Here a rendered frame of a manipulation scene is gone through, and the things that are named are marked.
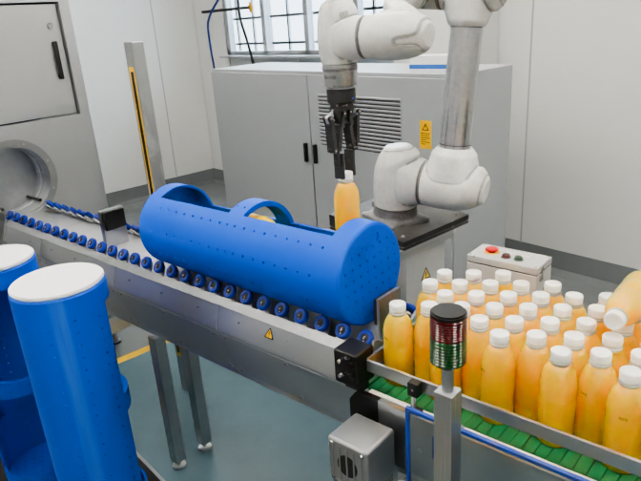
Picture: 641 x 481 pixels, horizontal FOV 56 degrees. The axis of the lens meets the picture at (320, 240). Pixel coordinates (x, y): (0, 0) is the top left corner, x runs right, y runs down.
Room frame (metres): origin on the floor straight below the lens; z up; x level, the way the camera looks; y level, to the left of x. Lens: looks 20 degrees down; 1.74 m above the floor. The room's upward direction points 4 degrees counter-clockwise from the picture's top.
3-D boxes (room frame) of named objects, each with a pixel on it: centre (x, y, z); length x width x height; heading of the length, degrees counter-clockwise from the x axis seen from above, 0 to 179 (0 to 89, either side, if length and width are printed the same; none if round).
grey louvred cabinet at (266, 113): (3.93, -0.17, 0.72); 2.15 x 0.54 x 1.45; 41
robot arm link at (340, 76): (1.59, -0.08, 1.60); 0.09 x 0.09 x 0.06
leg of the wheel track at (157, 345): (2.09, 0.66, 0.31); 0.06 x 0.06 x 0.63; 48
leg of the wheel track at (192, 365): (2.20, 0.57, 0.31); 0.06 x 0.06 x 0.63; 48
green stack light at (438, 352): (0.92, -0.21, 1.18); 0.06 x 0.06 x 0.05
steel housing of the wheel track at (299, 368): (2.15, 0.62, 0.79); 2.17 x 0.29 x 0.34; 48
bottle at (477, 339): (1.17, -0.33, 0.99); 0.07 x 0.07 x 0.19
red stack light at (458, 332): (0.92, -0.21, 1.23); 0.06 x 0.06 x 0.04
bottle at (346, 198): (1.59, -0.08, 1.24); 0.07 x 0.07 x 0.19
